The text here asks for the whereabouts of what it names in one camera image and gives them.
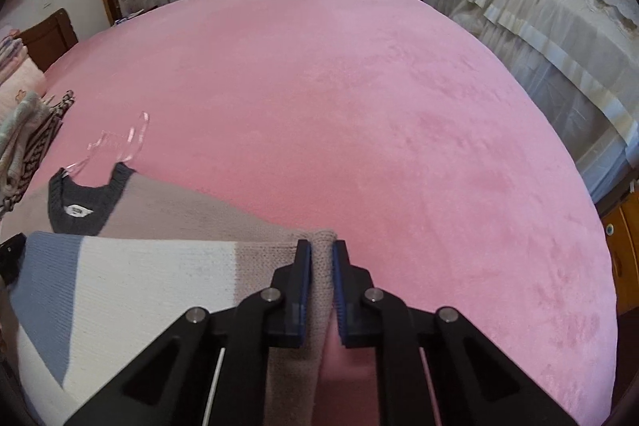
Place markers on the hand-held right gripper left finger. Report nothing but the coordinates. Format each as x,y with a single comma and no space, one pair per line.
303,286

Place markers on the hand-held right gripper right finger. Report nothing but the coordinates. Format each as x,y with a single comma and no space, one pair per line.
339,286

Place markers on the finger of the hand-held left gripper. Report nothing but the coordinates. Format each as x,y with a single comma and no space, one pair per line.
11,256

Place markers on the colour-block knit sweater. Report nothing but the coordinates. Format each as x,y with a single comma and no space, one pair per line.
150,276

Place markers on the pile of folded clothes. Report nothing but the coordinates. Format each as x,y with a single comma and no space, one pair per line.
47,141

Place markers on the grey knit garment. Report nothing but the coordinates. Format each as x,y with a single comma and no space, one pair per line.
17,136

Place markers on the clear plastic hanger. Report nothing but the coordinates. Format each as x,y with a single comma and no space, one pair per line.
131,145

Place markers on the pink printed pillow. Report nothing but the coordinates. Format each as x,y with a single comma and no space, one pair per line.
22,84

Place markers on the pink fleece blanket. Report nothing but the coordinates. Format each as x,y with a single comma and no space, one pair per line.
349,106

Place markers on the striped folded quilt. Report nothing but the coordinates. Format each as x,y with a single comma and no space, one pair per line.
10,49

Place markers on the wooden headboard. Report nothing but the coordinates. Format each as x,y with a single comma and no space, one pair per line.
47,39

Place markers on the small blue white item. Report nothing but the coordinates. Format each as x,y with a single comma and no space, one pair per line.
129,18

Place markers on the yellow wooden cabinet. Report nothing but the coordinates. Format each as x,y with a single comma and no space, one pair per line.
621,246

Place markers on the cream lace covered furniture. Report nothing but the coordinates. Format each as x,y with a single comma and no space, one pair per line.
549,21

